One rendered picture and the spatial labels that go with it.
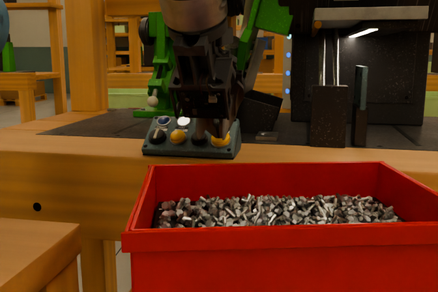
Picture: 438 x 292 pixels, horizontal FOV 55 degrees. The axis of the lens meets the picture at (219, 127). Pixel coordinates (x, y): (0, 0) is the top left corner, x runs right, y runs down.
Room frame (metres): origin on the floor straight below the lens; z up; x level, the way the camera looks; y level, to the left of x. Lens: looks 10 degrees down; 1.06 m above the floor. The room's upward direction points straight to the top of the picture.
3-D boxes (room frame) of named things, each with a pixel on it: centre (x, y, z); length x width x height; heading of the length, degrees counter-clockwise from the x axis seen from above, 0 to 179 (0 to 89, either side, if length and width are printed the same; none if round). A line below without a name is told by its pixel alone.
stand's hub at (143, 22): (1.15, 0.20, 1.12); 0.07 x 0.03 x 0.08; 169
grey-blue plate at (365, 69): (0.76, -0.26, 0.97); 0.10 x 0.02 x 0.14; 169
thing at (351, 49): (1.05, -0.34, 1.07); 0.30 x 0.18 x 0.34; 79
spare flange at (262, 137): (0.80, -0.09, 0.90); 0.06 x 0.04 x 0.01; 168
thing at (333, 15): (0.82, -0.26, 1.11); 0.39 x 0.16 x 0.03; 169
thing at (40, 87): (9.19, 4.48, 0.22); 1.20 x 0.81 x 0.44; 177
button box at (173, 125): (0.68, 0.04, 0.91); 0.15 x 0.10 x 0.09; 79
